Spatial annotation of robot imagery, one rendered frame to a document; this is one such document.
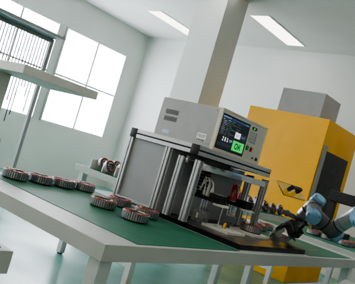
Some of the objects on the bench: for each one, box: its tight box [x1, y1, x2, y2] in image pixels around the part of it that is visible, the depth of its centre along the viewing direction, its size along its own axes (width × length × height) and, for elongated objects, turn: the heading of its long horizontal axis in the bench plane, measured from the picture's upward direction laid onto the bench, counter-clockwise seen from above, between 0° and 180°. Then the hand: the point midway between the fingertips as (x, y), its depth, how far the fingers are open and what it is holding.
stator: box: [239, 221, 263, 234], centre depth 249 cm, size 11×11×4 cm
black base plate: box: [158, 211, 305, 255], centre depth 240 cm, size 47×64×2 cm
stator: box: [90, 195, 117, 210], centre depth 207 cm, size 11×11×4 cm
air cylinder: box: [190, 208, 210, 223], centre depth 239 cm, size 5×8×6 cm
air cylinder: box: [219, 213, 236, 227], centre depth 258 cm, size 5×8×6 cm
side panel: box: [112, 136, 172, 209], centre depth 240 cm, size 28×3×32 cm, turn 135°
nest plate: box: [229, 226, 270, 239], centre depth 249 cm, size 15×15×1 cm
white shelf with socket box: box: [0, 57, 99, 172], centre depth 207 cm, size 35×37×46 cm
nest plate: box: [201, 222, 245, 237], centre depth 230 cm, size 15×15×1 cm
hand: (278, 238), depth 277 cm, fingers open, 14 cm apart
